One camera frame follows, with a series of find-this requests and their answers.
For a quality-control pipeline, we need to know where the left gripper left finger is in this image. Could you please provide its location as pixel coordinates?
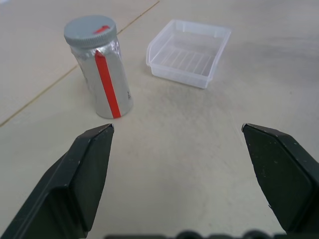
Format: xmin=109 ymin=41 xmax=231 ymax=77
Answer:
xmin=0 ymin=123 xmax=115 ymax=239

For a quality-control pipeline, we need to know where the clear plastic bin container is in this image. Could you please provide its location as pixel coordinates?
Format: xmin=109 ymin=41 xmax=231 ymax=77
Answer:
xmin=145 ymin=19 xmax=232 ymax=90

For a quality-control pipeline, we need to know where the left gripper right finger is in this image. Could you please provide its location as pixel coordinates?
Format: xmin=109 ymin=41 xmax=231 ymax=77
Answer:
xmin=241 ymin=122 xmax=319 ymax=235

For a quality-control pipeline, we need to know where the small grey pink object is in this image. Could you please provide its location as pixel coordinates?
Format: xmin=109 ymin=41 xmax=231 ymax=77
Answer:
xmin=63 ymin=15 xmax=117 ymax=48

